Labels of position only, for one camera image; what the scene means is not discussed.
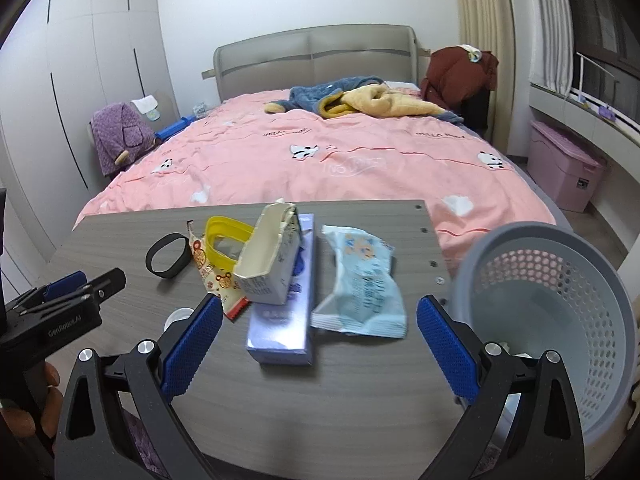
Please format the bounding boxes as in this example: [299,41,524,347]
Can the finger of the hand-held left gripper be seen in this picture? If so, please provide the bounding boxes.
[30,268,127,317]
[10,270,89,313]

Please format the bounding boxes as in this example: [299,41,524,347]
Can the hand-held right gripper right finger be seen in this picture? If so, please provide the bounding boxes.
[416,295,586,480]

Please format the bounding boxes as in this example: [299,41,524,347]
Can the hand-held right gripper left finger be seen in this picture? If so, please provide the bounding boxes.
[54,292,224,480]

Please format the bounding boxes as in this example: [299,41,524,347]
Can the black wristband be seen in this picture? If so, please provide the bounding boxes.
[145,232,192,279]

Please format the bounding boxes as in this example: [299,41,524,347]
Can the bear print snack wrapper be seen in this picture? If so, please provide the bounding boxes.
[186,220,251,322]

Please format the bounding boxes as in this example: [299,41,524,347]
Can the light purple cardboard box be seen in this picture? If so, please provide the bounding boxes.
[245,212,317,367]

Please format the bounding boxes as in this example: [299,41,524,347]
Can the light blue wipes packet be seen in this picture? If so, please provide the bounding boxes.
[311,225,408,339]

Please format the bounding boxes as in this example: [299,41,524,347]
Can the torn white carton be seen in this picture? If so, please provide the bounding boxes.
[234,201,303,306]

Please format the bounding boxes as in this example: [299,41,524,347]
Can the yellow plastic ring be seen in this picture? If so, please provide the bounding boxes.
[206,216,253,273]

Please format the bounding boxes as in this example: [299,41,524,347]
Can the grey perforated basket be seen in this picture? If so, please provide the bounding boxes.
[447,221,636,448]

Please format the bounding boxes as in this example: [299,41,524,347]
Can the person's left hand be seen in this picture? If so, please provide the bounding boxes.
[0,361,63,439]

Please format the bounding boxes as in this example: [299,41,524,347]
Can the small white round cap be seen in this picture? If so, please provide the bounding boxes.
[165,307,196,331]

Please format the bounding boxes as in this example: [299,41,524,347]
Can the purple fleece robe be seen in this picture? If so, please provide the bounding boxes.
[90,102,158,178]

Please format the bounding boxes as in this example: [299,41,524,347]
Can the blue box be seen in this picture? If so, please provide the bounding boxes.
[154,115,198,141]

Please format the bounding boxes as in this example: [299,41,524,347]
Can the bed with pink duvet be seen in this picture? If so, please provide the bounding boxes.
[72,85,558,266]

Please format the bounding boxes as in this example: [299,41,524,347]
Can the pink storage box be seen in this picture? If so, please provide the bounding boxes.
[527,120,608,213]

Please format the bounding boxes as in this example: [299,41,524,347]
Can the grey wardrobe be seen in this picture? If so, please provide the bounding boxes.
[0,0,173,261]

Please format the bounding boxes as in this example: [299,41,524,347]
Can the black chair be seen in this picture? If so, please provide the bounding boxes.
[460,87,493,138]

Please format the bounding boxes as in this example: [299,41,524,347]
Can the grey window ledge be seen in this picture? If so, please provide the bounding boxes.
[529,82,640,186]

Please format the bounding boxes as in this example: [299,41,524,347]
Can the blue and yellow blankets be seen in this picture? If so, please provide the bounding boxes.
[264,76,466,125]

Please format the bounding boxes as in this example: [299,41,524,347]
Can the brown jacket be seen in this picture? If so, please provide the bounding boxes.
[420,46,500,113]

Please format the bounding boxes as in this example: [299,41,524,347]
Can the white rod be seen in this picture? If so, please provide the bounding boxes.
[575,52,618,98]

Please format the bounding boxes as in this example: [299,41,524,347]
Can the beige curtain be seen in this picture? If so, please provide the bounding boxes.
[452,0,518,156]

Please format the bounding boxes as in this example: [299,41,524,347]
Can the white sheer curtain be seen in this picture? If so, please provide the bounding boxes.
[520,0,576,96]

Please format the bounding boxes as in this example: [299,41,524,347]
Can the window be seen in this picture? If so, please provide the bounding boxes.
[562,0,640,81]

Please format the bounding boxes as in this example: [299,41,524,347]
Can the grey upholstered bed frame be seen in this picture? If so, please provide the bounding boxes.
[202,24,576,233]

